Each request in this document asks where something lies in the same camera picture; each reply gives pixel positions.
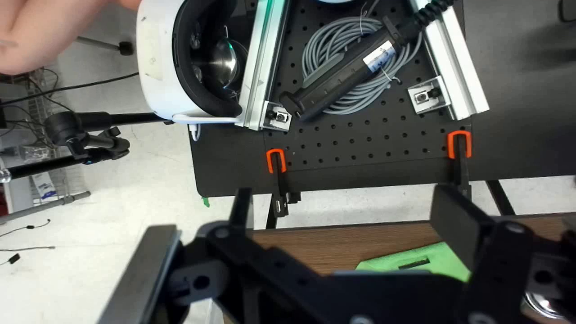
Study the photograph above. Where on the black power adapter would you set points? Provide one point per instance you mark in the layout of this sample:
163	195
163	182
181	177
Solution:
348	65

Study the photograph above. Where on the green cloth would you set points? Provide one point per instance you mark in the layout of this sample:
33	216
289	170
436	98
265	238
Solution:
436	258

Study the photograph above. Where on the black camera tripod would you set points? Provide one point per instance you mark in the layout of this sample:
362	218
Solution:
91	137

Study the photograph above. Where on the right orange black clamp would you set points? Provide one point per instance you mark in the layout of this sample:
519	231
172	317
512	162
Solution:
460	150

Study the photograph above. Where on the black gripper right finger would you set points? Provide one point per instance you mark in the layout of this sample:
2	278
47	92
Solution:
460	222

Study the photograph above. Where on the right aluminium extrusion rail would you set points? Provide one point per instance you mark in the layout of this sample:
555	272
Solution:
456	83

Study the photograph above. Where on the black perforated breadboard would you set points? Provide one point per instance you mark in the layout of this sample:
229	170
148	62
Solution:
526	62

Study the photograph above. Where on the left orange black clamp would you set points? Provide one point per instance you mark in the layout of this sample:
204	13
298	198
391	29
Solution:
281	193

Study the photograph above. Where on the left aluminium extrusion rail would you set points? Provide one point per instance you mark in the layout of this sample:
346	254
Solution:
258	108

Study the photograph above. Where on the aluminium extrusion rail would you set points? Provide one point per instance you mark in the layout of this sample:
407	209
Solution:
456	83
258	108

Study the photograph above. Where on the bare human hand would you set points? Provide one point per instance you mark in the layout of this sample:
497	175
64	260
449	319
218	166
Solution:
35	31

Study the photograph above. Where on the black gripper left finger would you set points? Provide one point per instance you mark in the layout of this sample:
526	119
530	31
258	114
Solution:
137	297

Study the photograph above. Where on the orange black clamp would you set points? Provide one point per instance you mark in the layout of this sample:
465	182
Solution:
281	193
460	150

